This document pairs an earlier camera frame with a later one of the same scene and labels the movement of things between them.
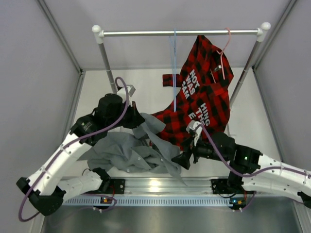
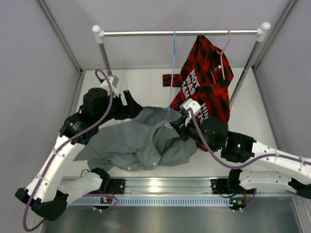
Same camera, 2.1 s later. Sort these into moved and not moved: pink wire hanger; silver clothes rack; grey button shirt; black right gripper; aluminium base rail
Moved: black right gripper; grey button shirt
Not moved: silver clothes rack; pink wire hanger; aluminium base rail
